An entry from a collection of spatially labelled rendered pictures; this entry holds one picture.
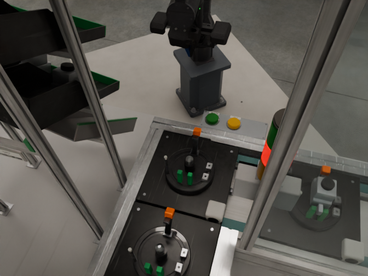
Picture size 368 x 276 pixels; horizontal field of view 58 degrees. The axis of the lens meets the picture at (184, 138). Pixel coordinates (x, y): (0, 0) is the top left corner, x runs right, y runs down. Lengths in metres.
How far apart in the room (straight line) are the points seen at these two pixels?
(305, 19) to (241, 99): 2.09
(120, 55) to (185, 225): 0.85
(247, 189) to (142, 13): 2.74
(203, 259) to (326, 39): 0.63
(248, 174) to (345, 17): 0.38
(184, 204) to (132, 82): 0.62
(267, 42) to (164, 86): 1.75
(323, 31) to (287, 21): 2.89
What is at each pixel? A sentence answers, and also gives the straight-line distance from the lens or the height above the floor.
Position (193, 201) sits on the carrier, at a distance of 0.90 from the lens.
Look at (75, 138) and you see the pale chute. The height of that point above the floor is 1.19.
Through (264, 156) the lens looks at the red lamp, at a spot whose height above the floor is 1.33.
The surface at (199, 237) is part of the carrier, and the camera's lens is 0.87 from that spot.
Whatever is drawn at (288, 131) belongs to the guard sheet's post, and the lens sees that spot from 0.45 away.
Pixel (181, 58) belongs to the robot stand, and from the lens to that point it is 1.12.
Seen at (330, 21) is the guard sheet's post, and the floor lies 1.61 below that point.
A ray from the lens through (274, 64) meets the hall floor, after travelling 2.75.
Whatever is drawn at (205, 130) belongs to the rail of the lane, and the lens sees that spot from 1.04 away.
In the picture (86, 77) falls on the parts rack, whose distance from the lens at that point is 0.68.
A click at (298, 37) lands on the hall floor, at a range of 3.06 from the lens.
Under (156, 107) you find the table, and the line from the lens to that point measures 1.24.
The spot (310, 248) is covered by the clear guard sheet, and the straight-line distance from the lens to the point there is 0.82.
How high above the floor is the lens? 1.79
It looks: 54 degrees down
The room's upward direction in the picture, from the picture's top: 2 degrees counter-clockwise
